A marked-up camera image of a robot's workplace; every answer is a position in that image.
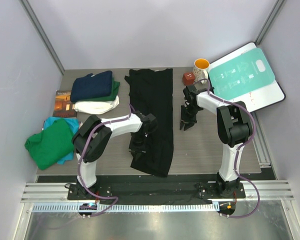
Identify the white folded shirt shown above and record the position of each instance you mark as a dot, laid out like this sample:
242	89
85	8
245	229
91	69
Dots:
96	107

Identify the turquoise shirt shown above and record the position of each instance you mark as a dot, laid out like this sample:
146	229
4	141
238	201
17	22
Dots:
73	124

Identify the white board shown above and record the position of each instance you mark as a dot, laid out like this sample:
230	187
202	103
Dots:
259	98

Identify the dark green folded shirt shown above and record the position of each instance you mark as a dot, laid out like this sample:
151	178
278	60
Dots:
111	97

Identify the red cube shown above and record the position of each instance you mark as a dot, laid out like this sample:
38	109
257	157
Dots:
188	78

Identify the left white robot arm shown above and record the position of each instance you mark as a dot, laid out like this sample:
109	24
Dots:
90	142

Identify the teal folding template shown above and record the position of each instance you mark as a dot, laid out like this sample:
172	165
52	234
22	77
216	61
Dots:
241	75

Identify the brown picture book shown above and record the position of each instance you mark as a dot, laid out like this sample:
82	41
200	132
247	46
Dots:
63	107

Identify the bright green crumpled shirt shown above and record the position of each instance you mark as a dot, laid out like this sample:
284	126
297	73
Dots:
50	145

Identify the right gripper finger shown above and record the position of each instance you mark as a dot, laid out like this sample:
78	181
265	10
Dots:
182	125
188	125

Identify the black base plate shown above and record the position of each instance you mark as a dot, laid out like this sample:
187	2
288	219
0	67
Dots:
181	189

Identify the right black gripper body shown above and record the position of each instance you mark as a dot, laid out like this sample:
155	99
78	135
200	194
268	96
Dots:
188	114

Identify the white mug orange inside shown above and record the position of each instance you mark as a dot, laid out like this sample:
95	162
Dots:
200	69

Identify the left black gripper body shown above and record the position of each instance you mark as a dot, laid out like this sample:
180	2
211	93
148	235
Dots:
138	143

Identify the navy blue folded shirt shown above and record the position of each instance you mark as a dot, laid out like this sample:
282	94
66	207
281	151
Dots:
92	86

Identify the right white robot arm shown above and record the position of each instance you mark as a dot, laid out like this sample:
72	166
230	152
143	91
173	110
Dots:
235	128

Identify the black t shirt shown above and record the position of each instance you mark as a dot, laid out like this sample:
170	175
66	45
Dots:
151	95

